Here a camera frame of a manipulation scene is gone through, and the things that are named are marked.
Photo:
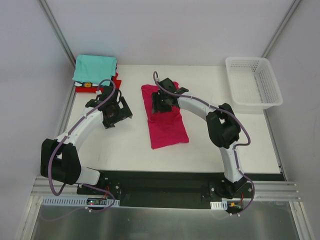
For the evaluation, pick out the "folded dark printed t shirt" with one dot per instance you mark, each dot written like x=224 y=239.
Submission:
x=89 y=87

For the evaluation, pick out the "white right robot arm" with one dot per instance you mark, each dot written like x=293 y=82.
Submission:
x=223 y=129

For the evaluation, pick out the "crimson pink t shirt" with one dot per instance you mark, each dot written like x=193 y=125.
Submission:
x=165 y=129

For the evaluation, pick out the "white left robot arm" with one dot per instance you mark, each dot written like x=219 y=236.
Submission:
x=59 y=157

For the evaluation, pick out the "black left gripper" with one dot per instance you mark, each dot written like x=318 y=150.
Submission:
x=124 y=109

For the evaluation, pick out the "white plastic basket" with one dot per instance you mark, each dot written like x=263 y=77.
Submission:
x=253 y=85

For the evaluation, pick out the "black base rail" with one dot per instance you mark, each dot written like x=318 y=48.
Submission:
x=172 y=190

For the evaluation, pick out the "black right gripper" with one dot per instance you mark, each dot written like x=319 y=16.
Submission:
x=157 y=103

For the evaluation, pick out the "folded teal t shirt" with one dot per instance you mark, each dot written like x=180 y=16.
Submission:
x=93 y=69

